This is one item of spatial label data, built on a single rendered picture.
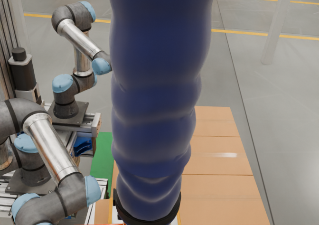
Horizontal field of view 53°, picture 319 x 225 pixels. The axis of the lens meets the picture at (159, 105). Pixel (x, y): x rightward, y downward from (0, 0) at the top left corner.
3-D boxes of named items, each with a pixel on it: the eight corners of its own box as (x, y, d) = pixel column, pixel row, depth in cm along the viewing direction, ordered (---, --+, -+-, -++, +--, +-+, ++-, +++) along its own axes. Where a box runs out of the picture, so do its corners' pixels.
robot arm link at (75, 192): (42, 108, 120) (103, 208, 92) (11, 117, 115) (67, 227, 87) (37, 83, 113) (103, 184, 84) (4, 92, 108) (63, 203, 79)
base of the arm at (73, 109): (50, 117, 190) (47, 104, 184) (57, 102, 202) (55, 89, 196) (75, 120, 189) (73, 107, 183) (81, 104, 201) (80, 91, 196)
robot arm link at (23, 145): (51, 163, 149) (46, 141, 141) (21, 174, 143) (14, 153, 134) (42, 147, 157) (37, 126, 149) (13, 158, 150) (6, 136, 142)
